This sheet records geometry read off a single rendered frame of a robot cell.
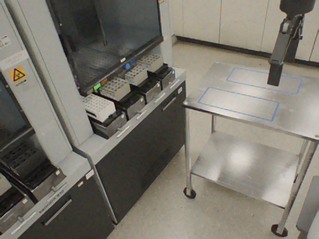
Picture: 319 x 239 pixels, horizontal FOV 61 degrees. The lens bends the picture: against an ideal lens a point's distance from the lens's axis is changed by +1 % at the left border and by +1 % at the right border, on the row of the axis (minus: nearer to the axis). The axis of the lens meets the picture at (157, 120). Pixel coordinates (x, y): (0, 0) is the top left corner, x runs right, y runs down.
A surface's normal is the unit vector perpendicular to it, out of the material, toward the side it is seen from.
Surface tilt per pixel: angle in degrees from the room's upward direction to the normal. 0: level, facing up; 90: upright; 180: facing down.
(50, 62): 90
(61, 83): 90
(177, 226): 0
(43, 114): 90
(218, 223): 0
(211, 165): 0
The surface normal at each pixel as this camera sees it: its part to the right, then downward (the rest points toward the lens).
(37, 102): 0.81, 0.32
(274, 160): -0.11, -0.75
